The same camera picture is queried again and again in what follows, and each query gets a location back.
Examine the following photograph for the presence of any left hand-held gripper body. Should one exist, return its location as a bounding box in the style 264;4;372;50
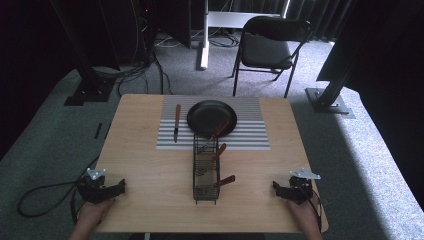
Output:
77;167;113;205

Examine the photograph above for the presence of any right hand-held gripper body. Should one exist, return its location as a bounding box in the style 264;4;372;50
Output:
287;167;322;205

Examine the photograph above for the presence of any person's left hand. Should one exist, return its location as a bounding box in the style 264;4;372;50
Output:
77;197;115;228

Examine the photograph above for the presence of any person's right hand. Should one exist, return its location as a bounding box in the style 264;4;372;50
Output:
287;194;322;229

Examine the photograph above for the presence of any grey striped placemat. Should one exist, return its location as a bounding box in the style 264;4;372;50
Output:
156;95;271;151

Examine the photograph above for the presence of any black metal stand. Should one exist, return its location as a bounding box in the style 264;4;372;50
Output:
305;0;356;120
49;0;116;107

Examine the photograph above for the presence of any black round plate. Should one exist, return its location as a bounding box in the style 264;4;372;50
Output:
186;99;238;140

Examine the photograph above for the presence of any black folding chair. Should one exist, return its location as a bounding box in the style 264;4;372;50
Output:
231;15;315;99

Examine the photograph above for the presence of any dark curtain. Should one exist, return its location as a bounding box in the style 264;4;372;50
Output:
315;0;424;212

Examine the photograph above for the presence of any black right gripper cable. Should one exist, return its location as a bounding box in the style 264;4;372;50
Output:
296;184;324;233

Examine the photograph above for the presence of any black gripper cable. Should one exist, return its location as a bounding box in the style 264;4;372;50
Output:
16;155;101;225
296;184;324;233

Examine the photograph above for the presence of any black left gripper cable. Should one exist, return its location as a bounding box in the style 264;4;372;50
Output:
16;155;101;225

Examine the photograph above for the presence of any wooden-handled cutlery piece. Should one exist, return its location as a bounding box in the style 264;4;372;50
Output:
213;174;236;189

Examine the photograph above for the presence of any wooden-handled spoon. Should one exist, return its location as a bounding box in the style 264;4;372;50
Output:
195;142;228;177

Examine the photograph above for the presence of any black wire cutlery rack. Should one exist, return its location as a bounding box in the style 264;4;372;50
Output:
192;133;221;206

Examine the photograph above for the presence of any wooden-handled fork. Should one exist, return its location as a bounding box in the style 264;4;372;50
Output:
199;119;231;150

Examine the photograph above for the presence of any wooden-handled table knife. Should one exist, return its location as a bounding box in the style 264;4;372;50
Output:
173;103;182;144

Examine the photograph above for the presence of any bundle of floor cables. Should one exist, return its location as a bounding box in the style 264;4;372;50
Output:
92;0;242;97

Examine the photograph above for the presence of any white desk frame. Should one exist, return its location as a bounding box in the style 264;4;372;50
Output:
195;0;292;71

